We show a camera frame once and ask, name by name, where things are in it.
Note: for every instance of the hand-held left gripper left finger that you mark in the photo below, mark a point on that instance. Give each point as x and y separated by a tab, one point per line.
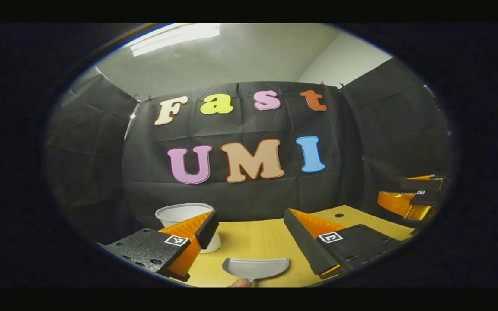
208	226

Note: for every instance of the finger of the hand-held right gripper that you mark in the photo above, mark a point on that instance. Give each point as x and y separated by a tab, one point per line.
404	204
422	183

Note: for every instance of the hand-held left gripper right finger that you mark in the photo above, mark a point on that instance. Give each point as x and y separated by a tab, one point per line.
303	242

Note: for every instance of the white ribbed garbage bin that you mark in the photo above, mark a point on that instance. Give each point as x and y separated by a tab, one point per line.
180	214

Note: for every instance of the grey dustpan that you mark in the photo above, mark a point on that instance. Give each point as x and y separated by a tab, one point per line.
255	268

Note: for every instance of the wooden desktop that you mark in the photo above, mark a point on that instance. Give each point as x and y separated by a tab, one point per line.
257	242

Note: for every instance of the black backdrop cloth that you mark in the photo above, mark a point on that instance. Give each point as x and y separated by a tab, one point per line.
253	194

